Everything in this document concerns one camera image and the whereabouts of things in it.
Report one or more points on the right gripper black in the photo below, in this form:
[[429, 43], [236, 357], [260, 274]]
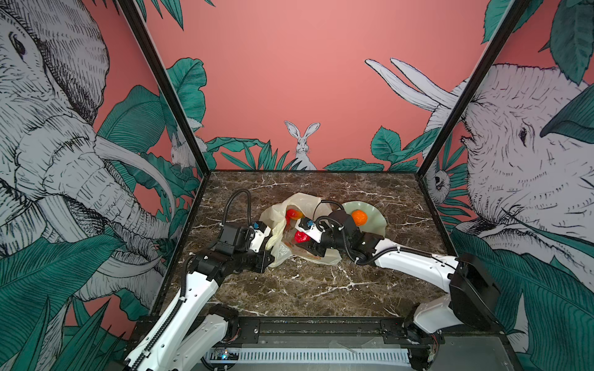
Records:
[[318, 250]]

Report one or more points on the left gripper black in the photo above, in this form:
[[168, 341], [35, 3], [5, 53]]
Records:
[[263, 263]]

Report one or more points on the orange fruit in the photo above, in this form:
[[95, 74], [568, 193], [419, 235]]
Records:
[[360, 217]]

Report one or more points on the red yellow peach fruit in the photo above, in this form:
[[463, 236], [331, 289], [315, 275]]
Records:
[[292, 214]]

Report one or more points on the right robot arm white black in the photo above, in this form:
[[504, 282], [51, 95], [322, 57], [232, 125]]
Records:
[[470, 292]]

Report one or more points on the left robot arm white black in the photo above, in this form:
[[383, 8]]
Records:
[[173, 343]]

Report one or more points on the light green scalloped bowl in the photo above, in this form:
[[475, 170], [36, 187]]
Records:
[[376, 221]]

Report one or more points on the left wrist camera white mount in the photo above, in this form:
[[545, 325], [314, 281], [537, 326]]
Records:
[[260, 235]]

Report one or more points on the white slotted cable duct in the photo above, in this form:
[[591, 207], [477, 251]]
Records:
[[386, 357]]

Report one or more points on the black front mounting rail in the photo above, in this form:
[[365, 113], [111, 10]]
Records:
[[392, 330]]

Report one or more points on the black frame post left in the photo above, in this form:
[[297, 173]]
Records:
[[136, 23]]

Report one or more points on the black frame post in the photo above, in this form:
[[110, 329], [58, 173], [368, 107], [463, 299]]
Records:
[[136, 23], [505, 28]]

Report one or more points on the black frame post right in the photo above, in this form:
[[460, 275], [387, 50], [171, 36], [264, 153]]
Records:
[[505, 28]]

